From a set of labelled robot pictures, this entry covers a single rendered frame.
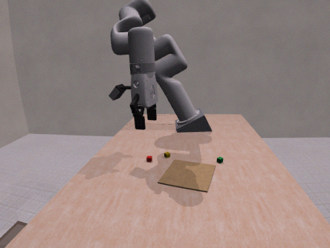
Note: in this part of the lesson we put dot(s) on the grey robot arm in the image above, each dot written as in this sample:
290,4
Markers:
129,37

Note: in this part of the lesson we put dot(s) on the green die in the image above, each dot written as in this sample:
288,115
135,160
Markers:
220,160

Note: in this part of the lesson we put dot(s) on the tan square mat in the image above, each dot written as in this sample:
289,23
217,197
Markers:
188,175

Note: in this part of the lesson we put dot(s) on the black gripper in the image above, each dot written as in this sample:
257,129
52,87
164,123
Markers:
143,88

